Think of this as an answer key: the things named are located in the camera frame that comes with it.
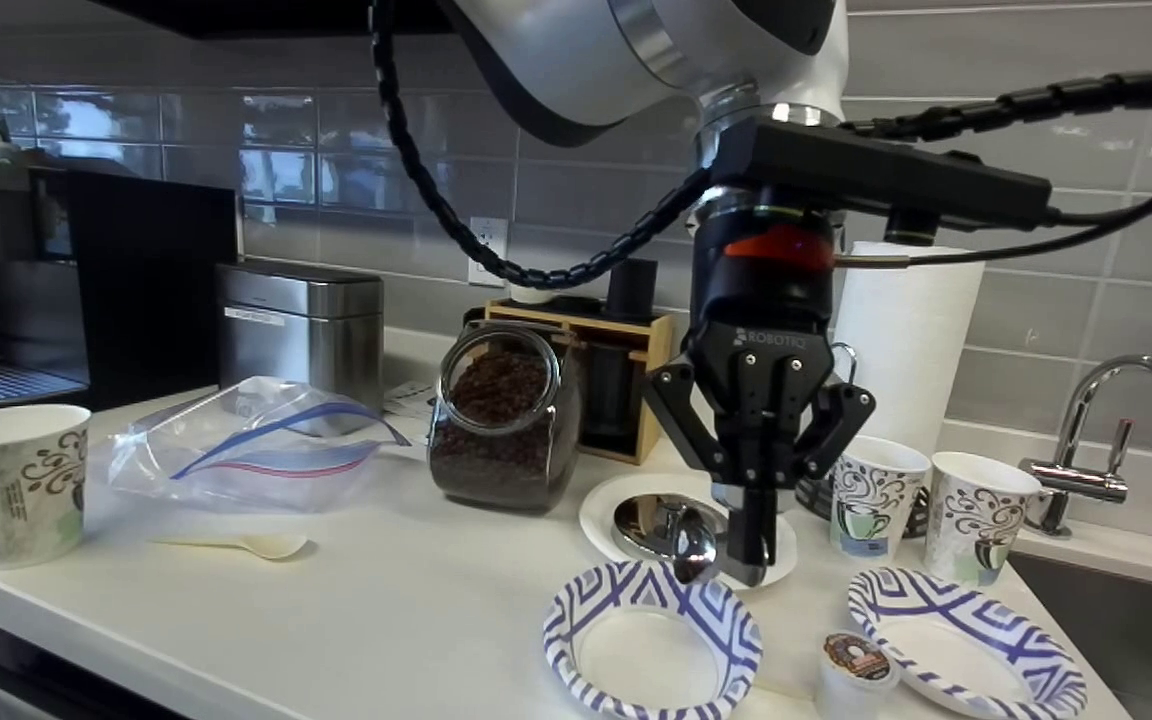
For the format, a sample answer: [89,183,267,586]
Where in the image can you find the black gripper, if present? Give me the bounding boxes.
[642,194,878,586]

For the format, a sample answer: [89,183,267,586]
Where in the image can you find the metal spoon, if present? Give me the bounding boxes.
[659,498,727,586]

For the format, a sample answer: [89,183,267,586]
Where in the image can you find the metal jar lid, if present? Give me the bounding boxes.
[608,488,727,557]

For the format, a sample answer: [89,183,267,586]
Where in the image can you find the white round plate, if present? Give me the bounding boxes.
[577,471,803,597]

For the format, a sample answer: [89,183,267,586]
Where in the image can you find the glass jar of coffee beans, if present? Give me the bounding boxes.
[423,319,589,516]

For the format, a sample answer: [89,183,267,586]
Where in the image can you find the cream plastic spoon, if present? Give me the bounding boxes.
[149,529,314,564]

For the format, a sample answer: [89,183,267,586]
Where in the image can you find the patterned paper cup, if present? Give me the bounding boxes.
[829,434,936,561]
[0,399,96,566]
[920,447,1047,593]

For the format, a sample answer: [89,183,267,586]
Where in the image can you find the white paper towel roll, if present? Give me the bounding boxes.
[831,237,990,458]

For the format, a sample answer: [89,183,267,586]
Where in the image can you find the black box in organizer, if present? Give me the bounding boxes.
[605,256,659,327]

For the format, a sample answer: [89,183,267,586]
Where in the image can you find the blue patterned paper bowl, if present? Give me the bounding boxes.
[539,557,767,720]
[845,564,1092,720]

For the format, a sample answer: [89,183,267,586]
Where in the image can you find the white round container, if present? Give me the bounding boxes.
[504,277,568,307]

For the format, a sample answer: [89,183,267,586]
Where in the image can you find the small white coffee pod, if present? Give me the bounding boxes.
[812,628,902,720]

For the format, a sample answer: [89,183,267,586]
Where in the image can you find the chrome sink faucet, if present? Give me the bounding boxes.
[1017,353,1152,538]

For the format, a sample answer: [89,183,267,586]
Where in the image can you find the kitchen sink basin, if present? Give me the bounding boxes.
[1006,550,1152,720]

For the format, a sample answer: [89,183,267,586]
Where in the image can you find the stainless steel lidded bin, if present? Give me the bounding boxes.
[212,256,389,413]

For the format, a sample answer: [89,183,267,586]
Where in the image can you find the clear zip plastic bag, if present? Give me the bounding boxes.
[103,373,411,516]

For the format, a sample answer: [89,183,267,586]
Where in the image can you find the black countertop appliance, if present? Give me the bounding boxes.
[27,164,245,413]

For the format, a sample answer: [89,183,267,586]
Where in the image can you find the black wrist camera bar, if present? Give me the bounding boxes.
[700,116,1057,243]

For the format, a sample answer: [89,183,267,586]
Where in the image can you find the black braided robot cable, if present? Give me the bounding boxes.
[363,0,1152,293]

